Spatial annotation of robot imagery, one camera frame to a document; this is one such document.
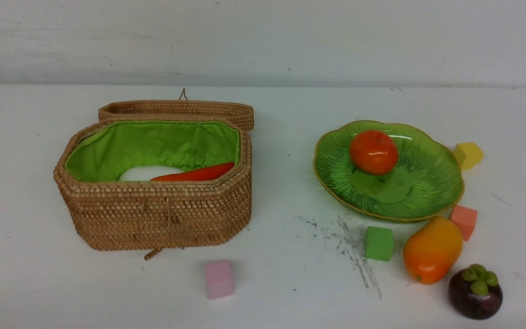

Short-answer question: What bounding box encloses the woven rattan basket green lining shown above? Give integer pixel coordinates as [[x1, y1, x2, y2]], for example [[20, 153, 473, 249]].
[[53, 118, 253, 261]]

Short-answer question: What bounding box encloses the woven rattan basket lid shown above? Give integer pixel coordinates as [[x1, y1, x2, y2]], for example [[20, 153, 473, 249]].
[[98, 89, 255, 132]]

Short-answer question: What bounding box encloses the orange carrot with green leaves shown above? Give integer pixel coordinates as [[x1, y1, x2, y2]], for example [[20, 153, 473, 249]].
[[150, 162, 235, 181]]

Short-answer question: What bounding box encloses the pink foam cube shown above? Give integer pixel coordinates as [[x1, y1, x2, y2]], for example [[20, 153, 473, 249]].
[[204, 260, 236, 300]]

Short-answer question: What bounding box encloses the orange yellow mango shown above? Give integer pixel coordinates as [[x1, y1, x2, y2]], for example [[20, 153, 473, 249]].
[[402, 216, 463, 285]]

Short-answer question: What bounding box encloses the yellow foam cube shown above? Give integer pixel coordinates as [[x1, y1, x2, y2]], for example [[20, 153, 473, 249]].
[[453, 142, 484, 170]]

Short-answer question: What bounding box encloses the purple mangosteen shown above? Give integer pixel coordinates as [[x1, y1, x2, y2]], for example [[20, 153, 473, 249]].
[[447, 264, 503, 320]]

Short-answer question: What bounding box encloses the orange persimmon with green calyx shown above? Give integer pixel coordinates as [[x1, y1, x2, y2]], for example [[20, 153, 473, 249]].
[[349, 130, 399, 175]]

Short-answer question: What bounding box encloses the white radish with green leaves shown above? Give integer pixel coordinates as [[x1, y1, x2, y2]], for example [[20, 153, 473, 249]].
[[119, 165, 184, 181]]

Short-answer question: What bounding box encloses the salmon foam cube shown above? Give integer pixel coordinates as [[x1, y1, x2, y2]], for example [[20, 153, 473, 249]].
[[450, 205, 478, 241]]

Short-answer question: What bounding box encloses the green foam cube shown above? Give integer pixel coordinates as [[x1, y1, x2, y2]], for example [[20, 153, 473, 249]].
[[364, 226, 394, 262]]

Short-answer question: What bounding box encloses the green glass leaf plate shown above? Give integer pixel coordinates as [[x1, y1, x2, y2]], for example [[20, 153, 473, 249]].
[[313, 120, 465, 223]]

